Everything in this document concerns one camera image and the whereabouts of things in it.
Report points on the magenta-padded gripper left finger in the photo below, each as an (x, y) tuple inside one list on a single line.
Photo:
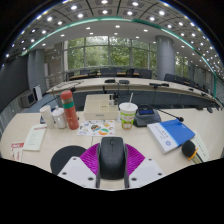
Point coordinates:
[(76, 170)]

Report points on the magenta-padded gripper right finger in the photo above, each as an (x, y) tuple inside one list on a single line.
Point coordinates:
[(146, 170)]

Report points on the black computer mouse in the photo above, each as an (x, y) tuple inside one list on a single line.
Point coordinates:
[(112, 158)]

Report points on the black mouse pad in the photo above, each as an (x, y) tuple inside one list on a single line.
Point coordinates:
[(65, 158)]

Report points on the blue and white book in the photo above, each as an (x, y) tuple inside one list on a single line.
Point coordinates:
[(171, 133)]

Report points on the colourful sticker sheet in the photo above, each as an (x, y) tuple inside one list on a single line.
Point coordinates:
[(96, 128)]

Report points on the pale paper booklet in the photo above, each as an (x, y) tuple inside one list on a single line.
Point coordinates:
[(35, 137)]

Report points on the black conference microphone unit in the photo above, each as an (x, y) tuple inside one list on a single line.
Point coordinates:
[(146, 116)]

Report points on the white lidded mug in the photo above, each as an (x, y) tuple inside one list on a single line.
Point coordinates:
[(60, 118)]

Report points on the green printed paper drink cup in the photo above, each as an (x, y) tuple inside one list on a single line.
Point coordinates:
[(128, 116)]

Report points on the red bottle with green band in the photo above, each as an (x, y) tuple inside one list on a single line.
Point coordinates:
[(70, 113)]

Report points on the pale green notebook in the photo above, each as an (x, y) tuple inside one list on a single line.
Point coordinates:
[(202, 146)]

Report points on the stack of white paper cups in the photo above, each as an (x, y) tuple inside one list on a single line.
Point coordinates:
[(47, 116)]

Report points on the red and white leaflet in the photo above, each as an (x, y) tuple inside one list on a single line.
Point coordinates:
[(16, 151)]

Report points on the beige cardboard box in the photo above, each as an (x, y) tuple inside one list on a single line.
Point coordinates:
[(100, 108)]

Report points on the row of dark office chairs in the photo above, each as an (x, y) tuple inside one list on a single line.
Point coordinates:
[(145, 73)]

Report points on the ceiling spot lights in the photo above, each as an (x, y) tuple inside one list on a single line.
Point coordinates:
[(105, 11)]

